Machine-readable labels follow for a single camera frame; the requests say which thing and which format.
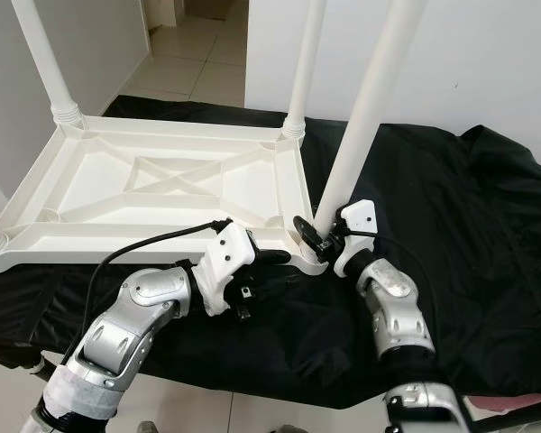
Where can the pink round stool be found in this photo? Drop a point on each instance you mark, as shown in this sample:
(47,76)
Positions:
(518,404)

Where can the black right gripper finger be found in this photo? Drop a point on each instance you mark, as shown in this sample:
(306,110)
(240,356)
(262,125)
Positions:
(308,232)

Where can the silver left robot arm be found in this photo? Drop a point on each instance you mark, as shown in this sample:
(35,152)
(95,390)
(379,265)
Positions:
(126,329)

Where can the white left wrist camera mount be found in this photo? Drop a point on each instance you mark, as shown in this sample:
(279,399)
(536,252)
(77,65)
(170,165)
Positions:
(227,253)

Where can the black cloth table cover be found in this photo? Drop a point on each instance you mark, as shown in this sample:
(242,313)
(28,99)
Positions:
(469,271)

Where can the black metal folding table leg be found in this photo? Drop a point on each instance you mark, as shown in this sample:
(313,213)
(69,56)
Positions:
(43,367)

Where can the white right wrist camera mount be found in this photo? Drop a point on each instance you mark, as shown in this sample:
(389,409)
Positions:
(361,216)

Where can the white plastic children table top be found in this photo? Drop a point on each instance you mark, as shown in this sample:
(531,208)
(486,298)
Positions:
(99,185)

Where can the grey robot left foot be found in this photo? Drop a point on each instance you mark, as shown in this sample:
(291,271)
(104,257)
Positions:
(151,428)

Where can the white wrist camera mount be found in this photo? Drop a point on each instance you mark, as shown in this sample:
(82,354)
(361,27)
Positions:
(361,216)
(227,253)

